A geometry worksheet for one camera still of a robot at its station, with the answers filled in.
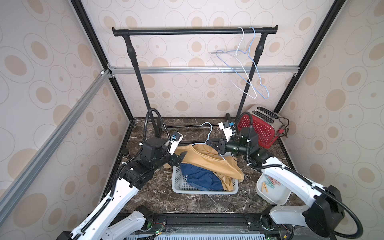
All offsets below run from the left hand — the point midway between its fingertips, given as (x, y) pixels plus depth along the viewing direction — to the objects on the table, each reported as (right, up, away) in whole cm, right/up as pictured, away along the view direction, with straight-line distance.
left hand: (183, 146), depth 69 cm
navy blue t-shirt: (+9, -17, +6) cm, 20 cm away
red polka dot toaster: (+51, +12, +26) cm, 58 cm away
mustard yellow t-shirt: (+12, -6, +4) cm, 15 cm away
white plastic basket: (-3, -24, +17) cm, 29 cm away
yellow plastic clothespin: (+45, -24, +16) cm, 54 cm away
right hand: (+14, +2, +3) cm, 15 cm away
